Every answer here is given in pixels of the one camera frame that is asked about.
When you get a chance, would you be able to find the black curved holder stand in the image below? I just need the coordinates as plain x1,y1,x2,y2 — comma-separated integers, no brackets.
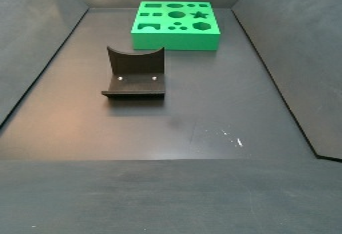
102,47,166,98

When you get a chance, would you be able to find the green shape sorter block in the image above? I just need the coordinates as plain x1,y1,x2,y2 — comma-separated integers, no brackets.
131,1,221,51

